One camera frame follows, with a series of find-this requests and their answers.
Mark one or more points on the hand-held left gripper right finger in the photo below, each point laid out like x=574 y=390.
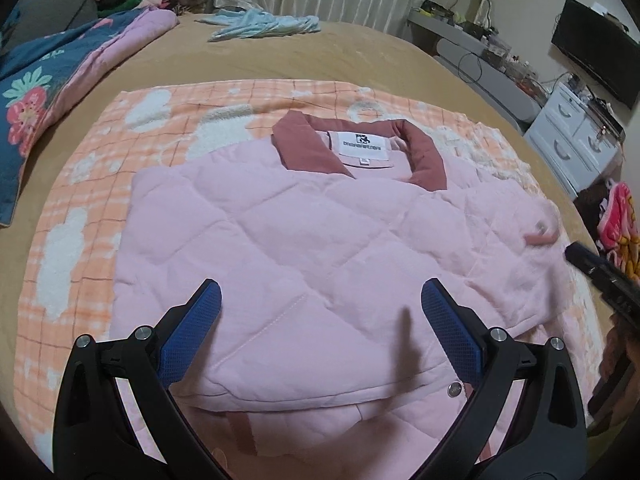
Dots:
x=450 y=332

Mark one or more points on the grey headboard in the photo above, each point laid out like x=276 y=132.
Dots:
x=60 y=5

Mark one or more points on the clutter of small toiletries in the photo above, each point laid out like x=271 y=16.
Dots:
x=492 y=47

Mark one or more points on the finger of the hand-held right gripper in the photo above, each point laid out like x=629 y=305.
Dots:
x=590 y=262

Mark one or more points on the black television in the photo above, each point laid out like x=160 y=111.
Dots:
x=595 y=45

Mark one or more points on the person's right forearm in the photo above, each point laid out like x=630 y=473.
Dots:
x=620 y=360

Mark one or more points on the white drawer cabinet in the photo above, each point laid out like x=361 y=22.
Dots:
x=565 y=135

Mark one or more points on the orange checked fleece blanket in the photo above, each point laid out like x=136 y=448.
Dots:
x=80 y=240

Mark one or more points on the bed with tan cover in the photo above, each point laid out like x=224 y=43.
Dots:
x=350 y=50

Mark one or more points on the pink and yellow plush garment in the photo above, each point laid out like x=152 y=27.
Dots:
x=622 y=220

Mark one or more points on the blue floral quilt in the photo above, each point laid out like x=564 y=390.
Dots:
x=50 y=75

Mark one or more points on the light blue garment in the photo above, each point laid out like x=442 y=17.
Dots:
x=250 y=22

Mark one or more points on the pink quilted jacket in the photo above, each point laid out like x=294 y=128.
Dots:
x=300 y=240

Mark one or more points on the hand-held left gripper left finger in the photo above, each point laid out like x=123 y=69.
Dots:
x=192 y=330

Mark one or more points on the dark garment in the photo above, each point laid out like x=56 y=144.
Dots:
x=590 y=210

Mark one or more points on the grey dressing table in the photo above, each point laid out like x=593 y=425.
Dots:
x=500 y=90

